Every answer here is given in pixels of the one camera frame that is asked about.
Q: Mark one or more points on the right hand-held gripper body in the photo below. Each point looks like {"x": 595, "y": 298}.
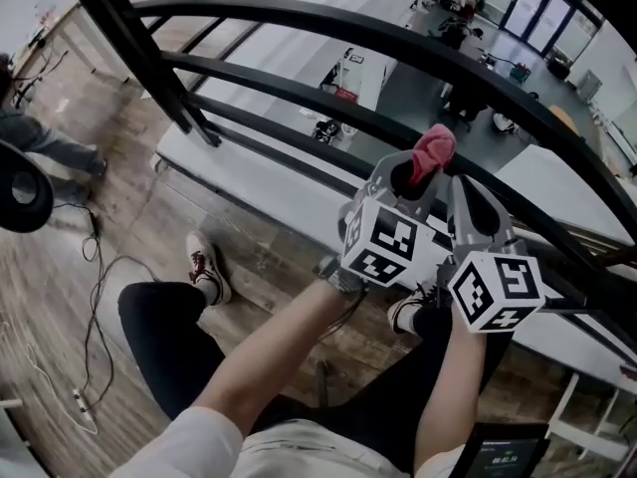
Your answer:
{"x": 497, "y": 292}

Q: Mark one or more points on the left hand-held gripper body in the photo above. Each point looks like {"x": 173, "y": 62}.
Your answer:
{"x": 388, "y": 242}

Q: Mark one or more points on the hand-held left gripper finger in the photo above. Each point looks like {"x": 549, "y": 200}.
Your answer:
{"x": 380, "y": 167}
{"x": 433, "y": 192}

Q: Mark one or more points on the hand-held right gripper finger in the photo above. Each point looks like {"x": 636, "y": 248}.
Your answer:
{"x": 502, "y": 229}
{"x": 458, "y": 222}

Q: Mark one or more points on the pink cloth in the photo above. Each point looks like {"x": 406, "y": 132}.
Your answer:
{"x": 435, "y": 147}

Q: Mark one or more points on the black metal railing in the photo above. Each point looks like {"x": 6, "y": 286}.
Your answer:
{"x": 348, "y": 27}

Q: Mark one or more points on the person's left forearm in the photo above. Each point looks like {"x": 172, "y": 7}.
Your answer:
{"x": 274, "y": 361}

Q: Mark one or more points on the person's right forearm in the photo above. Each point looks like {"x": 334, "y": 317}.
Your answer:
{"x": 448, "y": 391}

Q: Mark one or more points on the black white patterned bag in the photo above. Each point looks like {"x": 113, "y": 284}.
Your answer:
{"x": 326, "y": 130}

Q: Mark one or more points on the person's right sneaker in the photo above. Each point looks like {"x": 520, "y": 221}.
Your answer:
{"x": 405, "y": 311}

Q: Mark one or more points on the red plastic crate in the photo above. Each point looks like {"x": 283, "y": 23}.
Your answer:
{"x": 347, "y": 92}

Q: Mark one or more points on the wooden staircase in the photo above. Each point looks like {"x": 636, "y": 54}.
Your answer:
{"x": 587, "y": 239}

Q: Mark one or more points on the round orange table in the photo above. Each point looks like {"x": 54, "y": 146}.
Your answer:
{"x": 565, "y": 117}

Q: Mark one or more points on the green red vacuum cleaner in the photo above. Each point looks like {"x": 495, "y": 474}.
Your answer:
{"x": 520, "y": 72}

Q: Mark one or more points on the black stool leg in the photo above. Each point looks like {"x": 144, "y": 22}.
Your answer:
{"x": 322, "y": 381}

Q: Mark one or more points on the person's right leg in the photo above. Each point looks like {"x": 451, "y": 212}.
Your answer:
{"x": 388, "y": 416}

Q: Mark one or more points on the person's leg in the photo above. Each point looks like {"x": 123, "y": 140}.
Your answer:
{"x": 388, "y": 416}
{"x": 164, "y": 331}

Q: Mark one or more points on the black wrist-mounted screen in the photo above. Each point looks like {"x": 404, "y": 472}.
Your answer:
{"x": 502, "y": 458}

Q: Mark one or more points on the grey metal cabinet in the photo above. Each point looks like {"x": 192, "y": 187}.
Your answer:
{"x": 589, "y": 85}

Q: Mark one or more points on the black storage box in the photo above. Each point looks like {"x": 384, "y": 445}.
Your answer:
{"x": 558, "y": 68}

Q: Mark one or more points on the glass double door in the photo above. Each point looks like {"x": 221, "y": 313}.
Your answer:
{"x": 542, "y": 13}

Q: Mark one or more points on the person's white shirt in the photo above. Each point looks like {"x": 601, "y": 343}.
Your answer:
{"x": 298, "y": 451}

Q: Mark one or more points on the person's left leg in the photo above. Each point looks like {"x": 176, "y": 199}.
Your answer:
{"x": 164, "y": 331}

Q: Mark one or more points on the wooden table white legs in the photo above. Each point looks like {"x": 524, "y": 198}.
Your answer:
{"x": 55, "y": 30}

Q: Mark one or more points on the clear bottle with red label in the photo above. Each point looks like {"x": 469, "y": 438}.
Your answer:
{"x": 45, "y": 15}

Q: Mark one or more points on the black round machine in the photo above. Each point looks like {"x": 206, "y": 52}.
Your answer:
{"x": 10, "y": 217}

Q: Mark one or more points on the grey metal rack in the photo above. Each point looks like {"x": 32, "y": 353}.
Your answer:
{"x": 10, "y": 441}

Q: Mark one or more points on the white metal frame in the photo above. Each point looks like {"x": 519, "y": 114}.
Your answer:
{"x": 565, "y": 401}

